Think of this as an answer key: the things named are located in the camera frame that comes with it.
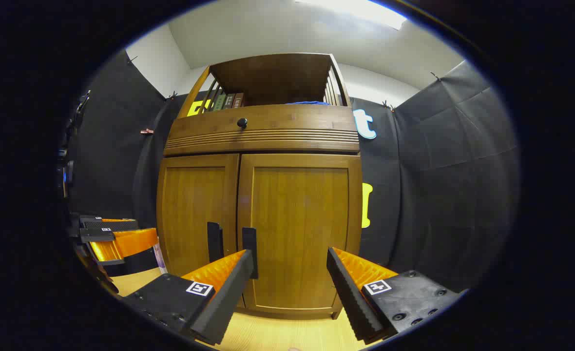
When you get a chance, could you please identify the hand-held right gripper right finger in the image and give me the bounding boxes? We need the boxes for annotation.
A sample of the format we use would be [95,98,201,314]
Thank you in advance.
[326,246,464,343]

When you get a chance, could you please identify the blue spine book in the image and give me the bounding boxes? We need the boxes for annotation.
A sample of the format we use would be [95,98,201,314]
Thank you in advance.
[153,243,168,274]

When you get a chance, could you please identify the wooden double-door shoe cabinet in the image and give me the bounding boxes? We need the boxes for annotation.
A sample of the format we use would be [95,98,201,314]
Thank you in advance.
[156,53,364,320]

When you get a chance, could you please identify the black door handle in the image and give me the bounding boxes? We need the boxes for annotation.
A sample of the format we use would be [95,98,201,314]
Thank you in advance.
[242,228,259,279]
[207,222,224,264]

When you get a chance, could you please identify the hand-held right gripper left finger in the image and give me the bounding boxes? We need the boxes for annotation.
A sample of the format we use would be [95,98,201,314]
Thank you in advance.
[122,249,256,347]

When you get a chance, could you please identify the wooden shoe cabinet door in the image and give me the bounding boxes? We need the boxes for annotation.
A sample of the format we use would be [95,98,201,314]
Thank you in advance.
[157,154,240,309]
[237,154,363,315]

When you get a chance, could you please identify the wooden cabinet drawer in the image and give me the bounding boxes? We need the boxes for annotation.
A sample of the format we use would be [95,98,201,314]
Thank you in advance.
[163,104,360,156]

